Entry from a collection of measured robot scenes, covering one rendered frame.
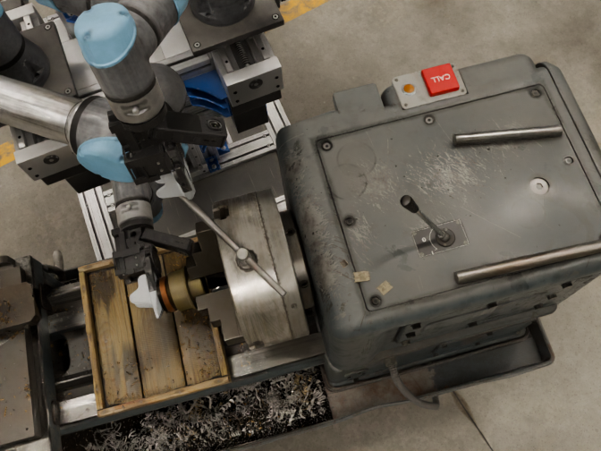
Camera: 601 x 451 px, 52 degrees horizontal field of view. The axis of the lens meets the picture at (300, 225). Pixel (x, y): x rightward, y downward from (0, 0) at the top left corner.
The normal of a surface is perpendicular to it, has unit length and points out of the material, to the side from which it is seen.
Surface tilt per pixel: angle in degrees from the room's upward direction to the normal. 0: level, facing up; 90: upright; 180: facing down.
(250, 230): 9
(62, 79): 0
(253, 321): 54
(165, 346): 0
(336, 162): 0
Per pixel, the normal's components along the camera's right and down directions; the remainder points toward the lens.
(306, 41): -0.04, -0.36
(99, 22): -0.14, -0.59
